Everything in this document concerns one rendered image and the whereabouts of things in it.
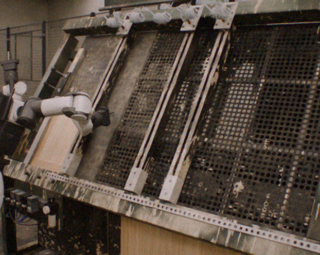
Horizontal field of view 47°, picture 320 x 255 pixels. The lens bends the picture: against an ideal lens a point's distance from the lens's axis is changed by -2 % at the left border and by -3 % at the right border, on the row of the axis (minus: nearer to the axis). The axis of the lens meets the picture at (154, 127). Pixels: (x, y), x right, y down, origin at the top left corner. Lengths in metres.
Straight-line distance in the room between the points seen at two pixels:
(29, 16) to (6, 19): 0.73
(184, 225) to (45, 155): 1.20
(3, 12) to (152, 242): 9.88
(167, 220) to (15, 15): 10.25
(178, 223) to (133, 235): 0.57
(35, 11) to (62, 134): 9.56
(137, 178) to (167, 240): 0.42
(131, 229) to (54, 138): 0.82
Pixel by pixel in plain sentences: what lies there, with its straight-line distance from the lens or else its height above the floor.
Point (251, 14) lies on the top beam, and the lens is 2.20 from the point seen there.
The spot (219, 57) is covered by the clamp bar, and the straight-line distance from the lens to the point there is 2.11.
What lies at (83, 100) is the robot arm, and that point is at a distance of 1.90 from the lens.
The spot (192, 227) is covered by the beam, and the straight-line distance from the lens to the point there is 1.75.
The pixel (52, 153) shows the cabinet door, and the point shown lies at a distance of 2.56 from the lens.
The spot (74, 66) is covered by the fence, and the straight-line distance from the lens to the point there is 2.86.
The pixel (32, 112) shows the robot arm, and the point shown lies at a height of 1.31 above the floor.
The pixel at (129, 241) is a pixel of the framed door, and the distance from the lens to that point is 2.35.
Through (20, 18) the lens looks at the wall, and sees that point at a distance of 11.72.
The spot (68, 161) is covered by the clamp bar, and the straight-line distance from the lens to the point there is 2.34.
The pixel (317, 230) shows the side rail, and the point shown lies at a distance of 1.59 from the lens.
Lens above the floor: 1.50
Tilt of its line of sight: 8 degrees down
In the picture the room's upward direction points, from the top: 1 degrees clockwise
